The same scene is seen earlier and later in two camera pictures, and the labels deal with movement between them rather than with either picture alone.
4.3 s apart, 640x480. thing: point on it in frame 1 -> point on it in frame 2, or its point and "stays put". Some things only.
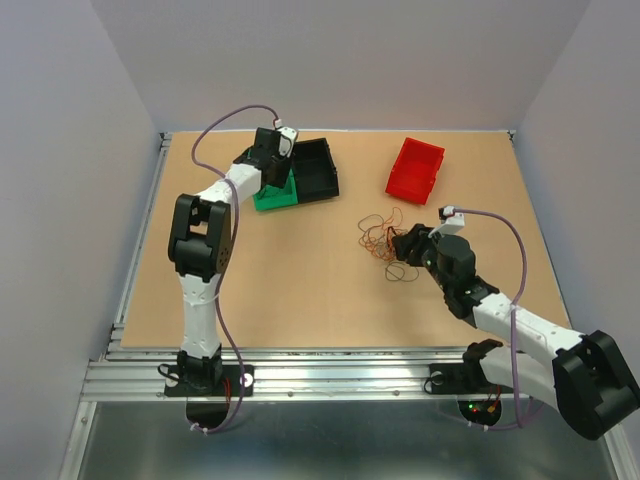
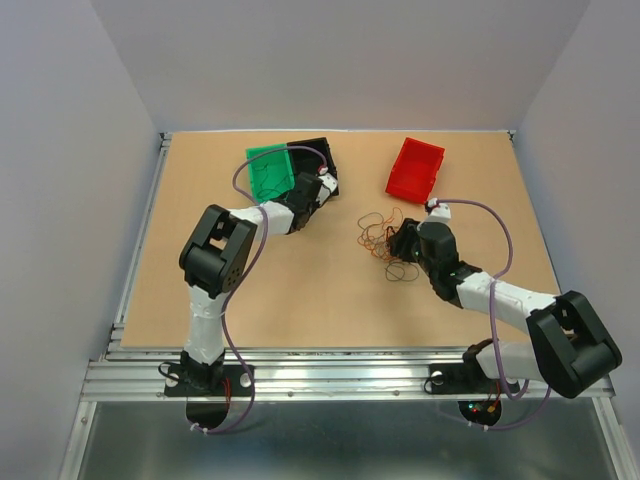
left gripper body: x=283 y=167 -> x=308 y=211
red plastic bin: x=414 y=171 stays put
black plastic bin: x=314 y=171 stays put
